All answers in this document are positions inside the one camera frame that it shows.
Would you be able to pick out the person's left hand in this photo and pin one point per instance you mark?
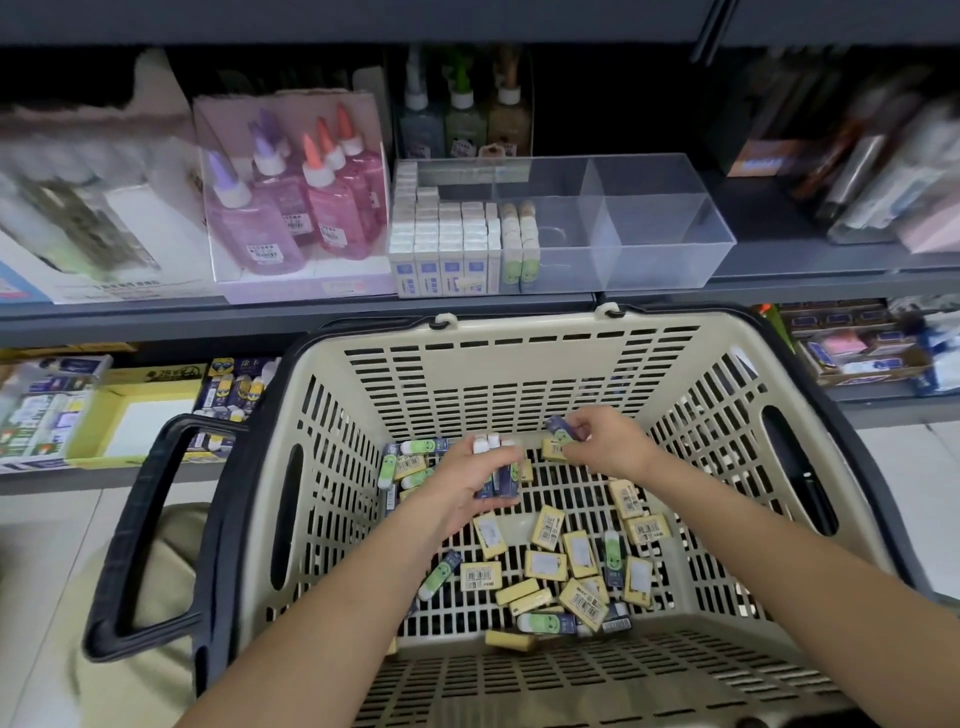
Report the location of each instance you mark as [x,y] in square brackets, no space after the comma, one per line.
[468,510]

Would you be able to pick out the person's right hand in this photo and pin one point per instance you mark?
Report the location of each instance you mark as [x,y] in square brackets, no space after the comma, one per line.
[618,446]

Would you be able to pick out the pile of erasers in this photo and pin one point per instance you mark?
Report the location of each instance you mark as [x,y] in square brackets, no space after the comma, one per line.
[582,600]

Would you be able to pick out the beige shopping basket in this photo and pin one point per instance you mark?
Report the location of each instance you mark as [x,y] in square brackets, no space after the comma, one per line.
[510,330]

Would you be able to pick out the row of white green erasers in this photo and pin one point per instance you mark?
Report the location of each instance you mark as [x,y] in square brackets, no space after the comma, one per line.
[521,248]

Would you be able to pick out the rows of white erasers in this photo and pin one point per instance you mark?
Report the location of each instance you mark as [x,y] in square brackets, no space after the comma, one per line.
[443,255]

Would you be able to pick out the grey store shelves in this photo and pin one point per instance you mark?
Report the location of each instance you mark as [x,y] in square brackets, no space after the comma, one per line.
[300,315]

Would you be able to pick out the person's left forearm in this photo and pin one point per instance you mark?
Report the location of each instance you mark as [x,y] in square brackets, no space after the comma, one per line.
[323,645]

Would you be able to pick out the person's right forearm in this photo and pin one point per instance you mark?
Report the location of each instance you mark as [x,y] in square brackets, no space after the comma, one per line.
[810,600]

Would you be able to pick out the pink glue display box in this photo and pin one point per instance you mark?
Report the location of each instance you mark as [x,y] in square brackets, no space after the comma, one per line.
[300,285]

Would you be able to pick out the yellow empty display box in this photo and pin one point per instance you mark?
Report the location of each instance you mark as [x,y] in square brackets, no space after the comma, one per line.
[143,420]

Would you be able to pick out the white glue display box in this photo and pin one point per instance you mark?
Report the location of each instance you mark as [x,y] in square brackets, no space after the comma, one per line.
[150,240]

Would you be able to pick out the white eraser display box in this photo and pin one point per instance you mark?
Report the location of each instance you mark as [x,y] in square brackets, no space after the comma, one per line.
[45,413]

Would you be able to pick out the clear plastic divider tray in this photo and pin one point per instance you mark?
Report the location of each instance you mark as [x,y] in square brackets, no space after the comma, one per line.
[660,240]

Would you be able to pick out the dark blue yellow packets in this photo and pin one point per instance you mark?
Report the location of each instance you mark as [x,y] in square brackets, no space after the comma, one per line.
[233,398]

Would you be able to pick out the pink glue bottle orange cap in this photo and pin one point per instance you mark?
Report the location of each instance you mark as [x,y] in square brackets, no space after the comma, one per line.
[363,180]
[374,150]
[335,213]

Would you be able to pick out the translucent glue bottle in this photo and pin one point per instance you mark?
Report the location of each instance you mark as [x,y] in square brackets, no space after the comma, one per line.
[465,125]
[509,120]
[420,128]

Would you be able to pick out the pink glue bottle purple cap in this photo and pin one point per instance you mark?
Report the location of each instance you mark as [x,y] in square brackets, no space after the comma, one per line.
[252,233]
[285,188]

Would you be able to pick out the row of clear glue bottles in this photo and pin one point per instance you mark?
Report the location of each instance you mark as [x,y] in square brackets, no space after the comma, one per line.
[68,225]

